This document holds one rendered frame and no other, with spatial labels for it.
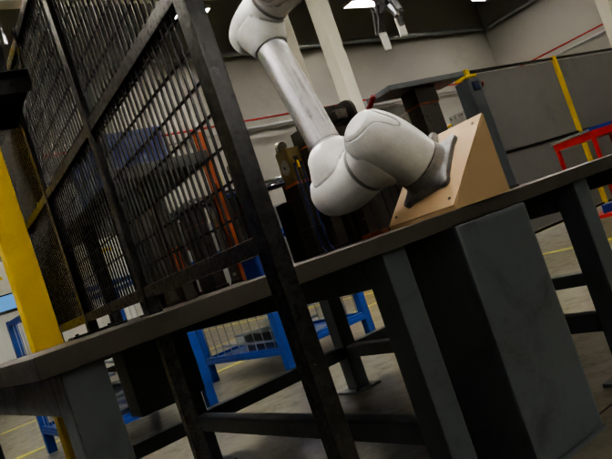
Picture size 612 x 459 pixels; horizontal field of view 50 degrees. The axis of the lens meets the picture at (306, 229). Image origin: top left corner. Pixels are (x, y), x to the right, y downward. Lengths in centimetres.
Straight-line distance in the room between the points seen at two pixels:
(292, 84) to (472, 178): 62
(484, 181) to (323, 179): 45
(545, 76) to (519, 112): 81
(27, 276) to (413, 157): 144
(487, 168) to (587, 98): 711
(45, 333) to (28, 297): 14
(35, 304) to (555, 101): 680
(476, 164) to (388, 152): 24
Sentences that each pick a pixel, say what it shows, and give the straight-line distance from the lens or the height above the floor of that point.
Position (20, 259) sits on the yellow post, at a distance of 254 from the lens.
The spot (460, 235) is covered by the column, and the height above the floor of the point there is 64.
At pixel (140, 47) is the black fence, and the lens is 119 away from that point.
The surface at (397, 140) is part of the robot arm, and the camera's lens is 177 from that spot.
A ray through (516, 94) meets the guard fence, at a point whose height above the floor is 164.
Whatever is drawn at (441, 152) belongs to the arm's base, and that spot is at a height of 86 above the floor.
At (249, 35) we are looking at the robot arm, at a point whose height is 141.
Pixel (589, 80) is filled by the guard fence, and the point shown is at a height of 162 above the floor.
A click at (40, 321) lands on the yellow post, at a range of 253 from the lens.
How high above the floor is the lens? 71
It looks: 2 degrees up
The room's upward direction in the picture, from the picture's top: 19 degrees counter-clockwise
